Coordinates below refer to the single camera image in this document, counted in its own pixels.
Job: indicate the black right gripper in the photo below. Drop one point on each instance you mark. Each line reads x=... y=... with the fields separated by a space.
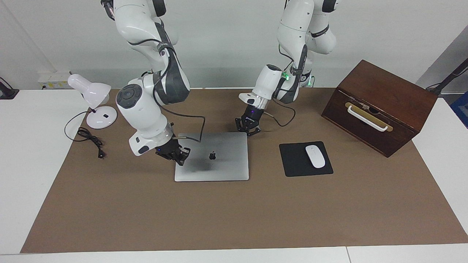
x=169 y=150

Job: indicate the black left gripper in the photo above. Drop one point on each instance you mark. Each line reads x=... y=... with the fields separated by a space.
x=253 y=115

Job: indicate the silver grey laptop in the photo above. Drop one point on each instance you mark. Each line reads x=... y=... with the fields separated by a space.
x=226 y=164

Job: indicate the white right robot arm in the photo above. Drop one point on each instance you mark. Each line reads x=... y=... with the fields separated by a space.
x=146 y=113

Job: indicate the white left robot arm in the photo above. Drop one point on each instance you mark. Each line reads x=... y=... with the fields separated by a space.
x=298 y=29

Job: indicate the black mouse pad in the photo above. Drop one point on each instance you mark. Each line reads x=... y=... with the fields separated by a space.
x=292 y=160

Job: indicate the white computer mouse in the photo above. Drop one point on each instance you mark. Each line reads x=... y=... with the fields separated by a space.
x=315 y=156

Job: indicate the brown table mat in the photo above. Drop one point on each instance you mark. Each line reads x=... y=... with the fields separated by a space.
x=219 y=219

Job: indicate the white desk lamp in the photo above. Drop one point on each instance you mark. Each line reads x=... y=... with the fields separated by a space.
x=102 y=118

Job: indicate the dark brown wooden box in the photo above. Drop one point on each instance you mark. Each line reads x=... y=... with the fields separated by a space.
x=384 y=87

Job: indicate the blue object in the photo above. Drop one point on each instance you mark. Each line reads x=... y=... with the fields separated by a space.
x=462 y=109

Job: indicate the white wall power strip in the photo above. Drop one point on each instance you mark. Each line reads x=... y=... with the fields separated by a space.
x=53 y=78

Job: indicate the black camera clamp mount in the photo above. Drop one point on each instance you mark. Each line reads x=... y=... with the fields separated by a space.
x=444 y=84
x=7 y=94

